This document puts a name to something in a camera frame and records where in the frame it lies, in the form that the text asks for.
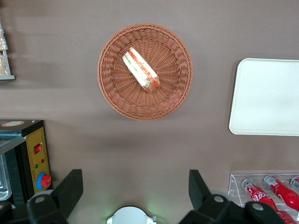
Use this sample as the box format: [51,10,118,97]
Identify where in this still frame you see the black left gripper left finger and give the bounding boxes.
[26,169,84,224]

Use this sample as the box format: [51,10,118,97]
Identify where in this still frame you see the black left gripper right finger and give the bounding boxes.
[179,169,245,224]

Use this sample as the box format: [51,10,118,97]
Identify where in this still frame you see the triangle sandwich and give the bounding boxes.
[122,46,161,94]

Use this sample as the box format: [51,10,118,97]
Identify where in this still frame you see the silver metal tray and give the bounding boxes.
[0,154,12,201]

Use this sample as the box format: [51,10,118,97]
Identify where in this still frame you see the round brown wicker basket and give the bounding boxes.
[97,22,194,121]

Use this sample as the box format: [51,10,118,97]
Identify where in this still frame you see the white rectangular plastic tray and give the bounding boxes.
[228,58,299,136]

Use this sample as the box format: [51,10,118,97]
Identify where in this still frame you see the red emergency stop button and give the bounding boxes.
[37,172,52,189]

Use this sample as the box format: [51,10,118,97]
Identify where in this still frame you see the clear acrylic bottle holder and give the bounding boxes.
[228,173,299,224]

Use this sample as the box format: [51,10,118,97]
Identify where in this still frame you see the red cola bottle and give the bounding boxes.
[263,175,299,212]
[290,176,299,192]
[241,178,280,213]
[278,209,299,224]

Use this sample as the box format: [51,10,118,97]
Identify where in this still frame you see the grey round-ended device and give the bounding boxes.
[107,205,157,224]

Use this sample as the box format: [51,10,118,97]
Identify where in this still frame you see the black appliance with yellow panel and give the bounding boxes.
[0,119,52,210]

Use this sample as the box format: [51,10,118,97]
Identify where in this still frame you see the clear snack packet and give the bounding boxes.
[0,28,9,50]
[0,55,8,76]

